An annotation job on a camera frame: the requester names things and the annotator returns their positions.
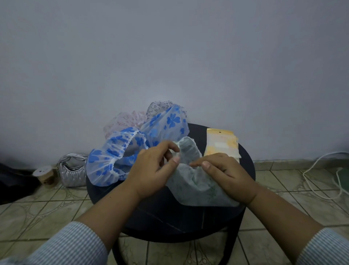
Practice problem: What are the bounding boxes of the person's right hand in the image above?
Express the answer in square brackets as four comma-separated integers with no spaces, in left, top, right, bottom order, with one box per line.
[189,153,260,207]

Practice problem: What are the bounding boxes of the person's left hand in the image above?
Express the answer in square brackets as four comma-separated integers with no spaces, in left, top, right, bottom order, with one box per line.
[127,141,181,201]

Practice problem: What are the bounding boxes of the green print shower cap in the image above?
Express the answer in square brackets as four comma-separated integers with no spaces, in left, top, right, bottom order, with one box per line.
[158,136,240,207]

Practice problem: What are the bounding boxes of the stack of yellow small pouches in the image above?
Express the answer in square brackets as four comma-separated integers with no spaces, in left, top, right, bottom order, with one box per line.
[203,127,242,164]

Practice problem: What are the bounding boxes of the blue flower shower cap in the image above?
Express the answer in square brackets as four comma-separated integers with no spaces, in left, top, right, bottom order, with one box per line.
[141,103,190,153]
[86,127,149,187]

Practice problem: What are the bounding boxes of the pink print shower cap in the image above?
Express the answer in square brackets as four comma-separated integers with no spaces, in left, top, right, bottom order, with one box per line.
[103,110,148,140]

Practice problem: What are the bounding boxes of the person's left forearm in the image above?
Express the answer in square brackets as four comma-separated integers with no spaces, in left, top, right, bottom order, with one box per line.
[0,180,142,265]

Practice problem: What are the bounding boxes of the person's right forearm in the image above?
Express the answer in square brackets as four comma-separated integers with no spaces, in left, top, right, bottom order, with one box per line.
[246,187,349,265]

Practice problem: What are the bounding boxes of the black round side table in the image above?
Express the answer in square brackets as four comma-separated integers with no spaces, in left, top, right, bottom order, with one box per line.
[86,123,257,265]

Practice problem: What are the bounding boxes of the silver quilted handbag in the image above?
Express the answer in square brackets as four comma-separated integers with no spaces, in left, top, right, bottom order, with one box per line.
[56,153,89,188]

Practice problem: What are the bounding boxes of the ribbon spool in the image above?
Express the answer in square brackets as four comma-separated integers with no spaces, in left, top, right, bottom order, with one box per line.
[32,165,58,186]

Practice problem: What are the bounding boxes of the pale green appliance base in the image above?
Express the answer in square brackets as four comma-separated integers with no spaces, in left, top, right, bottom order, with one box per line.
[338,167,349,189]

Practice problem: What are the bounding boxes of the black bag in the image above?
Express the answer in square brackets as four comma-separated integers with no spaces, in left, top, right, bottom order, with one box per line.
[0,162,41,205]

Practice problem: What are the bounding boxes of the white cable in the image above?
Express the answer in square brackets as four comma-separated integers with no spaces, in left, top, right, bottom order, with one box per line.
[302,151,349,200]

